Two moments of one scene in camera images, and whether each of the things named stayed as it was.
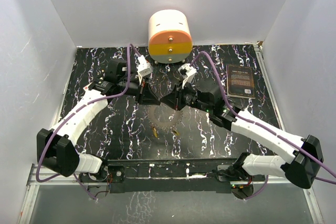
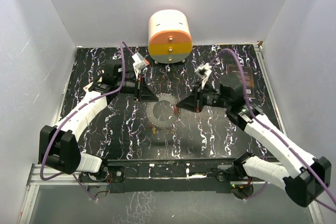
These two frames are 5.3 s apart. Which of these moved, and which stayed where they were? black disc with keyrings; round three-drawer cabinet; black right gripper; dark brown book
Moved: black right gripper
Stayed: round three-drawer cabinet; black disc with keyrings; dark brown book
